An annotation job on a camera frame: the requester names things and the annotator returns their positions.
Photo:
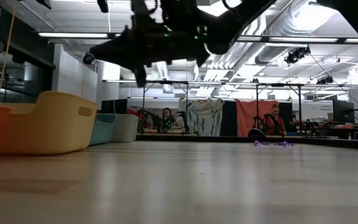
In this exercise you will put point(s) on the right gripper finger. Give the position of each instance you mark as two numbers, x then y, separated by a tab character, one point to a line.
120	59
123	43

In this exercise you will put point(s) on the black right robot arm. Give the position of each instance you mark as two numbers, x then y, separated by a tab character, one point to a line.
222	37

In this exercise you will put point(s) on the long ceiling light strip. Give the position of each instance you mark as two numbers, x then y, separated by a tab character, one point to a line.
73	35

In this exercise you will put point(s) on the black box monitor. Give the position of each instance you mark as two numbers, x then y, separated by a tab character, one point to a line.
113	106

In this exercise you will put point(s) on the white plastic bin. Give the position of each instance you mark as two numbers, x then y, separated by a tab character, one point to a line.
124	127

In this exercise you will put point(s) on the person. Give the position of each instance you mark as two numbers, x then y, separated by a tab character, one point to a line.
168	116
275	123

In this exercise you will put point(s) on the teal plastic bin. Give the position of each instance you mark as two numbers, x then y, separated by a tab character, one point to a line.
102	130

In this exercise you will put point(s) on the white patterned tarp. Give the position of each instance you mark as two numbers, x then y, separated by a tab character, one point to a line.
207	118

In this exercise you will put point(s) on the black backdrop panel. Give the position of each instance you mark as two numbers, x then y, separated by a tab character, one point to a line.
228	119
286	112

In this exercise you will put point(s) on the yellow plastic bin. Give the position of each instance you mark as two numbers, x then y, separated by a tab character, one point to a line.
51	127

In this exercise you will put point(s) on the orange cloth backdrop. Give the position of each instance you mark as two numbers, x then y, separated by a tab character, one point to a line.
247	115

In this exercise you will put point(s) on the black ceiling spotlight cluster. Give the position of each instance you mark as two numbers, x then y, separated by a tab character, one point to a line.
297	55

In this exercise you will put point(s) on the white sign board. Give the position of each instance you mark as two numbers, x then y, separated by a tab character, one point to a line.
317	115

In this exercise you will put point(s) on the dark cluttered work table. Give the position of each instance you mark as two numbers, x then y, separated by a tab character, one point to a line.
322	132

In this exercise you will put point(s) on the silver ventilation duct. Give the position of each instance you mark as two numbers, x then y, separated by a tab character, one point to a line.
275	49

